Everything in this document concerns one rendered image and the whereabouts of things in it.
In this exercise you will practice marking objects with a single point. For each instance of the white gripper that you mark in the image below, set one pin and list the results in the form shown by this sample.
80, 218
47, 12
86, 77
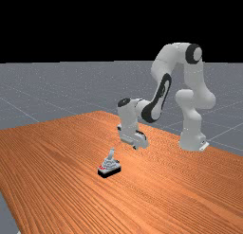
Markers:
135, 137

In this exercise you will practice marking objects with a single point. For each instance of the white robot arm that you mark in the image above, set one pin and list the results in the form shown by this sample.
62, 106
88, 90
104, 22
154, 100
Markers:
190, 86

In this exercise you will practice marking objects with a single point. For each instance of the grey toggle switch black base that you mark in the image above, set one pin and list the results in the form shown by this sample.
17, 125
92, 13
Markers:
109, 166

